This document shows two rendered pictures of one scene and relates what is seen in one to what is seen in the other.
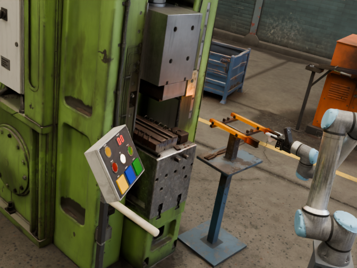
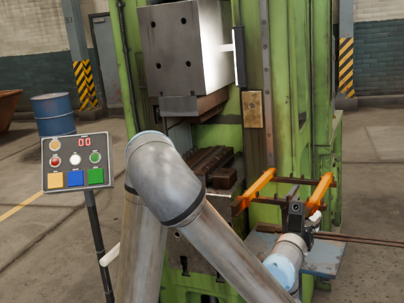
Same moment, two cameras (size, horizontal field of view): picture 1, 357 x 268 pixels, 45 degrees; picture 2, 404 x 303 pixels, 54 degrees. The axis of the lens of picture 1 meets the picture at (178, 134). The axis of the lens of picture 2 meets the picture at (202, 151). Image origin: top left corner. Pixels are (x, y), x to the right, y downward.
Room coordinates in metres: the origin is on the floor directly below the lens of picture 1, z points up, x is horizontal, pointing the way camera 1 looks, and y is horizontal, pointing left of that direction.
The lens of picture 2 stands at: (2.13, -1.70, 1.65)
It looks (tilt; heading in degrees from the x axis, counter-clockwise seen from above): 17 degrees down; 78
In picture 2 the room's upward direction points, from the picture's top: 6 degrees counter-clockwise
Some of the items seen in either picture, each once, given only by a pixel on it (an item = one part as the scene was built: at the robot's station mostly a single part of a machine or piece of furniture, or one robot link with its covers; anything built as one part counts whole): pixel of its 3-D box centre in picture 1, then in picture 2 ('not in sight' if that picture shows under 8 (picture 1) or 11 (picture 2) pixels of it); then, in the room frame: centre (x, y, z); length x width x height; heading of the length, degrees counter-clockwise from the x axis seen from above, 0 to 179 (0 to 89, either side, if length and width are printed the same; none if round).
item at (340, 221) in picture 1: (341, 229); not in sight; (2.05, -1.00, 0.79); 0.17 x 0.15 x 0.18; 89
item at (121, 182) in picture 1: (121, 184); (55, 180); (1.81, 0.24, 1.01); 0.07 x 0.05 x 0.07; 167
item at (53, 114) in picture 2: not in sight; (56, 123); (1.25, 4.76, 0.44); 0.59 x 0.59 x 0.88
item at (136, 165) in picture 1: (136, 166); (95, 176); (2.00, 0.19, 1.01); 0.07 x 0.05 x 0.07; 167
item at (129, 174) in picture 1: (129, 175); (76, 178); (1.91, 0.22, 1.01); 0.07 x 0.05 x 0.07; 167
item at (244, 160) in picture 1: (230, 159); (291, 246); (2.75, -0.39, 0.76); 0.40 x 0.30 x 0.02; 138
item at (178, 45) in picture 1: (159, 39); (199, 46); (2.59, 0.20, 1.56); 0.42 x 0.39 x 0.40; 52
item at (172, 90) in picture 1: (150, 79); (196, 97); (2.56, 0.23, 1.32); 0.42 x 0.20 x 0.10; 52
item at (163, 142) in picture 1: (143, 131); (203, 164); (2.56, 0.23, 0.96); 0.42 x 0.20 x 0.09; 52
